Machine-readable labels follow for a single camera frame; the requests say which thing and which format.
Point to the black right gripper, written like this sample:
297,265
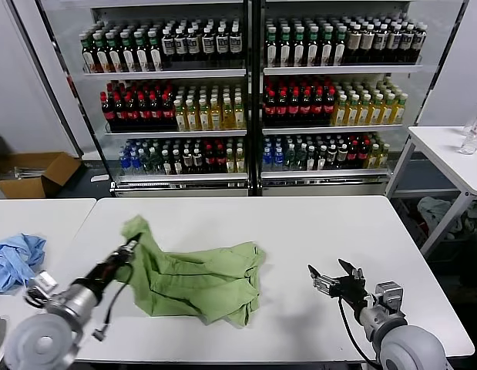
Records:
351,291

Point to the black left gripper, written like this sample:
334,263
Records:
107,270

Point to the green t-shirt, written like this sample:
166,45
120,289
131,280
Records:
207,277

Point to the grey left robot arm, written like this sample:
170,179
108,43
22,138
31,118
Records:
41,343

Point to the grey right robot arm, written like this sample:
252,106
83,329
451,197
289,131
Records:
407,347

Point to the pile of clothes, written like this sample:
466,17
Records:
434,210

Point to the small white floor object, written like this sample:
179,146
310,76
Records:
99,178

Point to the small blue water bottle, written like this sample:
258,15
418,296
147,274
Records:
267,161
125,164
136,164
278,161

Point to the small clear green bottle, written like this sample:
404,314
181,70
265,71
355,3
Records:
291,160
157,164
302,160
146,164

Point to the small white label dark bottle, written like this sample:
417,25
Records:
323,160
168,163
178,163
312,160

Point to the small dark tea bottle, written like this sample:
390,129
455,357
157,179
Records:
343,159
199,162
188,162
332,159

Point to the open cardboard box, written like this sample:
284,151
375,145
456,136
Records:
57,169

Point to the small red cap cola bottle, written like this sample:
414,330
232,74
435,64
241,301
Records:
353,157
210,162
364,157
221,162

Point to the crumpled light blue shirt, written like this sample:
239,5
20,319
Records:
14,262

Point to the small yellow juice bottle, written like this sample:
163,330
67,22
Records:
384,157
241,162
373,158
231,162

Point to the white side table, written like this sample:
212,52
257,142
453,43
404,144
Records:
438,142

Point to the glass door beverage cooler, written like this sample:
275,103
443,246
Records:
166,74
339,70

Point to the clear plastic bottle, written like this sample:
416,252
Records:
470,145

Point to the green cap dark tea bottle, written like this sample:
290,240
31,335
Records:
101,55
155,52
272,48
115,54
128,54
299,48
340,48
286,48
89,56
313,48
142,53
327,48

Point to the open glass cooler door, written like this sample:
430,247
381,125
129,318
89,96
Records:
68,58
434,58

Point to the white cap dark label bottle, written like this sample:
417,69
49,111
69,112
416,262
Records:
380,44
208,44
394,44
407,44
418,44
194,45
181,46
236,43
222,44
169,46

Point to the white cap tan label bottle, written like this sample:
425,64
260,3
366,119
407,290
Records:
354,44
367,44

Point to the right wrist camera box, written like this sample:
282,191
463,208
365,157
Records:
388,297

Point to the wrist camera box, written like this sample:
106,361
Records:
43,285
388,297

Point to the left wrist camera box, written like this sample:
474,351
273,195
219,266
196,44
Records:
43,285

